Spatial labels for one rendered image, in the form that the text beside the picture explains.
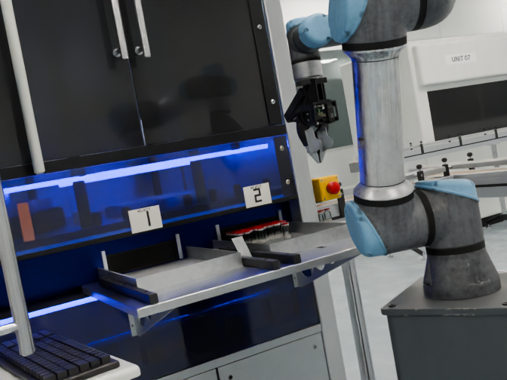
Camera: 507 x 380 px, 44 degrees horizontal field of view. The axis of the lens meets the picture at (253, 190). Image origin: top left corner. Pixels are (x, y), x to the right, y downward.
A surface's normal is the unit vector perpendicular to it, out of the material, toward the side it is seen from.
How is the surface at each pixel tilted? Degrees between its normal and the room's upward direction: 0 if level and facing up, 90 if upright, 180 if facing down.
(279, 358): 90
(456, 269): 73
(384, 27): 106
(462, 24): 90
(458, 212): 90
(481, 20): 90
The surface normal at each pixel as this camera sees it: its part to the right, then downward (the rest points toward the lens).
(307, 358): 0.47, -0.04
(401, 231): 0.25, 0.24
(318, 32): 0.17, 0.02
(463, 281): -0.23, -0.22
